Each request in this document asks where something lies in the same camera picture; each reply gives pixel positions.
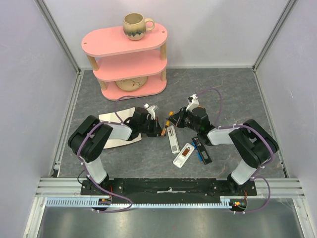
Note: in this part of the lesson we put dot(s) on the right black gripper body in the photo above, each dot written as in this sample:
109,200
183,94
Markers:
181,119

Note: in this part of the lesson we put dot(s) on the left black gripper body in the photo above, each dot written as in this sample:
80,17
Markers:
152,128

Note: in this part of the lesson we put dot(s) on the orange handled screwdriver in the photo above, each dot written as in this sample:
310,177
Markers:
167,120

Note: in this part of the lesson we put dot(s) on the white air conditioner remote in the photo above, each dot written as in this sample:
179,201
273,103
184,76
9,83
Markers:
173,139

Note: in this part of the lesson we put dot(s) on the blue battery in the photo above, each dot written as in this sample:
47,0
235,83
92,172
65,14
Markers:
194,145
199,156

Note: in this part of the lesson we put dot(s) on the white remote with back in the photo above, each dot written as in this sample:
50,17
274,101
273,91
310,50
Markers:
183,155

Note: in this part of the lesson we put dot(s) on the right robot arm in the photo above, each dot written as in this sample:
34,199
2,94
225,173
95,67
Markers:
255,146

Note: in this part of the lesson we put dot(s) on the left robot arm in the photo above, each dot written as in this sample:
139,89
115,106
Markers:
89,139

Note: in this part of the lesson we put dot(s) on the beige floral ceramic bowl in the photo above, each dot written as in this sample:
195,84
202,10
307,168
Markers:
131,84

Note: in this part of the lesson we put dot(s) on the pink three-tier shelf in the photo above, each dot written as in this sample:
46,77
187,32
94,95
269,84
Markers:
114,58

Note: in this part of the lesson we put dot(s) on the beige ceramic mug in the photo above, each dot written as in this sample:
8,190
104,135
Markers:
135,26

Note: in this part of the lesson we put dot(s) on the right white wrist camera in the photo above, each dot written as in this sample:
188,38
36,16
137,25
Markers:
192,102

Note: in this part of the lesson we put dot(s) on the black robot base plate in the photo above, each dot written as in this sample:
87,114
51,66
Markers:
212,186

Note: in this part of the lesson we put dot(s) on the grey slotted cable duct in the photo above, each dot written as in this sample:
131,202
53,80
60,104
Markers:
101,203

